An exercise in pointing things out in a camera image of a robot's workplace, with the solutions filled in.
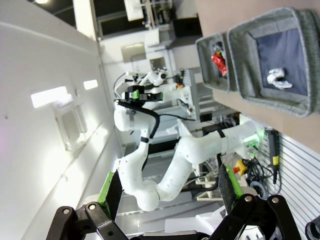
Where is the red emergency stop button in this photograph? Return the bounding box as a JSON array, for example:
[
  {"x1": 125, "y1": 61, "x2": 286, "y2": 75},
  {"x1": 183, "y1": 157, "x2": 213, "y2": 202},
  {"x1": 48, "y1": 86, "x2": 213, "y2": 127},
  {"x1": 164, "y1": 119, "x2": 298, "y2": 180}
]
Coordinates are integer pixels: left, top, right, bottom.
[{"x1": 232, "y1": 159, "x2": 248, "y2": 176}]

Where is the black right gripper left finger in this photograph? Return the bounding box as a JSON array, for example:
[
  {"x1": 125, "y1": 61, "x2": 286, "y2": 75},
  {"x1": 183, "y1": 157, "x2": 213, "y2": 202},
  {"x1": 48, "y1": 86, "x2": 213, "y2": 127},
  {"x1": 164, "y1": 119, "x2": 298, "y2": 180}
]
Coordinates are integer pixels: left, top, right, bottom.
[{"x1": 45, "y1": 169, "x2": 131, "y2": 240}]

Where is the black handheld controller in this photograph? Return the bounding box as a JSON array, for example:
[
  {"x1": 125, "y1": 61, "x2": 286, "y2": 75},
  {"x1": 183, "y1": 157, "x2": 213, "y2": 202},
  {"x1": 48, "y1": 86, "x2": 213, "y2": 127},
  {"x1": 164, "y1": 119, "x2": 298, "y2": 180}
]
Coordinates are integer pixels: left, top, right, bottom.
[{"x1": 264, "y1": 128, "x2": 282, "y2": 185}]

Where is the rectangular ceiling light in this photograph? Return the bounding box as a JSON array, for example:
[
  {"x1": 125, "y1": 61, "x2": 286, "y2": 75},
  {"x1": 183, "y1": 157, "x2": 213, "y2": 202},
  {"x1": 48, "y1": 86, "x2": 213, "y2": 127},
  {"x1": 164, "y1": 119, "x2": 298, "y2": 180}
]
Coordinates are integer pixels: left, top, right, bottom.
[
  {"x1": 83, "y1": 79, "x2": 99, "y2": 91},
  {"x1": 30, "y1": 86, "x2": 70, "y2": 109}
]

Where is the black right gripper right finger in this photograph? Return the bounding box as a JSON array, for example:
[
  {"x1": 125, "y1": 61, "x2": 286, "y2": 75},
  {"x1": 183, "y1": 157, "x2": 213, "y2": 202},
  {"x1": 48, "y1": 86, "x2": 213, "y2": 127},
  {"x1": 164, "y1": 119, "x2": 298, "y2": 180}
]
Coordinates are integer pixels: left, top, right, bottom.
[{"x1": 211, "y1": 163, "x2": 303, "y2": 240}]

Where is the white tissue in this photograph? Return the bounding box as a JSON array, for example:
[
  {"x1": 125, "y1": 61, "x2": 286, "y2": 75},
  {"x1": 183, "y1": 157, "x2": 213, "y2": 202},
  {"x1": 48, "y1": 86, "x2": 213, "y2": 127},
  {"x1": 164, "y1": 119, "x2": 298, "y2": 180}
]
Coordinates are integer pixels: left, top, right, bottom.
[{"x1": 266, "y1": 67, "x2": 293, "y2": 90}]

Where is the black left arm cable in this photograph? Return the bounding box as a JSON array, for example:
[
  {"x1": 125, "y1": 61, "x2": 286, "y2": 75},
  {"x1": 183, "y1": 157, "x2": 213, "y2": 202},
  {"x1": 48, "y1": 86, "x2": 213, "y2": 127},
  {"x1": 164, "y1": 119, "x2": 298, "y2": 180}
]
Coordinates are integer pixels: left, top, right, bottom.
[{"x1": 114, "y1": 99, "x2": 161, "y2": 146}]

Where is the crushed red drink can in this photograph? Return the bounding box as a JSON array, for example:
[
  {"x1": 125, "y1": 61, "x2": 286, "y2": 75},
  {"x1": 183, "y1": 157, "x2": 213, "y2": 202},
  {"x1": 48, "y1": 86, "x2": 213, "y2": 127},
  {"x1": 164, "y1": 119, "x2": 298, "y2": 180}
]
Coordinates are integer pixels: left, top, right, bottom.
[{"x1": 211, "y1": 51, "x2": 228, "y2": 77}]

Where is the white slatted panel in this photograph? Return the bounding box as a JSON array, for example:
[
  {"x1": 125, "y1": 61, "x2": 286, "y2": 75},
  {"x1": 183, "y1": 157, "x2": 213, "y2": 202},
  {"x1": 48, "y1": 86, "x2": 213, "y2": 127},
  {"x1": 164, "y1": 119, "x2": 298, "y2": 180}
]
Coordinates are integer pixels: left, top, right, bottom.
[{"x1": 259, "y1": 129, "x2": 320, "y2": 226}]

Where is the grey fabric basket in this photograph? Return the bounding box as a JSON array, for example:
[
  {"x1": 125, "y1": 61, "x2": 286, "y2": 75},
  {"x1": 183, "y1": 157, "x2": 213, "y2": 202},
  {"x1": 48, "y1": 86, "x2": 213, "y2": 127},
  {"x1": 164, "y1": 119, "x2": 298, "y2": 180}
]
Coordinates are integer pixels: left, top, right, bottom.
[
  {"x1": 195, "y1": 33, "x2": 238, "y2": 94},
  {"x1": 226, "y1": 6, "x2": 320, "y2": 118}
]

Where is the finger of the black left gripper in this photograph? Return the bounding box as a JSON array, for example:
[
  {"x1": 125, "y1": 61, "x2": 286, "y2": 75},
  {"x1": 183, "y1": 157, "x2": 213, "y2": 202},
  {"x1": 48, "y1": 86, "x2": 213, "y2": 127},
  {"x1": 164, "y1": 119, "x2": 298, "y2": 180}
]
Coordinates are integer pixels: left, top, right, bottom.
[
  {"x1": 149, "y1": 91, "x2": 165, "y2": 103},
  {"x1": 124, "y1": 85, "x2": 141, "y2": 104}
]

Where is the white ceiling vent panel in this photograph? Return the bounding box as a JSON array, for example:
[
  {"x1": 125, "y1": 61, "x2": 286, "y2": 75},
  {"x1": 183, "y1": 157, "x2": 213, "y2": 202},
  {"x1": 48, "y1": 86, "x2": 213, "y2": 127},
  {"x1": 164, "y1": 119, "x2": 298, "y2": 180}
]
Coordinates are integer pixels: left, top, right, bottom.
[{"x1": 51, "y1": 99, "x2": 88, "y2": 152}]

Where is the black cable bundle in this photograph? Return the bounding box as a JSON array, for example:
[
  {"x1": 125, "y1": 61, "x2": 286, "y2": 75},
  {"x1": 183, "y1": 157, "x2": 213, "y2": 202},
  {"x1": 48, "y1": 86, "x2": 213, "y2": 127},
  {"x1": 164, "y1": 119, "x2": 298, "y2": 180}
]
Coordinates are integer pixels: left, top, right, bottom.
[{"x1": 246, "y1": 157, "x2": 275, "y2": 186}]

